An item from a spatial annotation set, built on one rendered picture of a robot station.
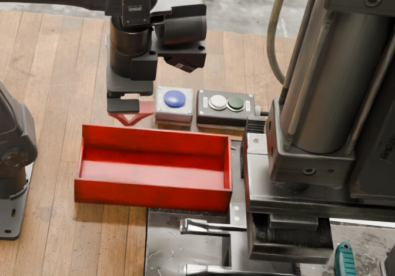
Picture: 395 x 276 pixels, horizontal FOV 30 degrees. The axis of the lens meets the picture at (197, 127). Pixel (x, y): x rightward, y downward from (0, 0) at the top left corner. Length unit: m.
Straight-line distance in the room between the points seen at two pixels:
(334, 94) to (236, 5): 2.33
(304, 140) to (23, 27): 0.82
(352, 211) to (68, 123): 0.59
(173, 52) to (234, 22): 1.96
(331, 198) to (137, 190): 0.36
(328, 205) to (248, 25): 2.12
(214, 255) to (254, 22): 1.93
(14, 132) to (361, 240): 0.58
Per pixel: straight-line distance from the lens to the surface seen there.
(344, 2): 0.67
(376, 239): 1.25
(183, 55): 1.03
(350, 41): 0.71
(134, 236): 1.17
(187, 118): 1.31
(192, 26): 0.99
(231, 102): 1.32
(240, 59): 1.47
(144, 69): 1.03
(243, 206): 1.12
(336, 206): 0.90
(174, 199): 1.18
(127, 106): 1.05
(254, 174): 0.91
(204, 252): 1.16
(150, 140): 1.25
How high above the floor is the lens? 1.88
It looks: 48 degrees down
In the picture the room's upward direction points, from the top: 10 degrees clockwise
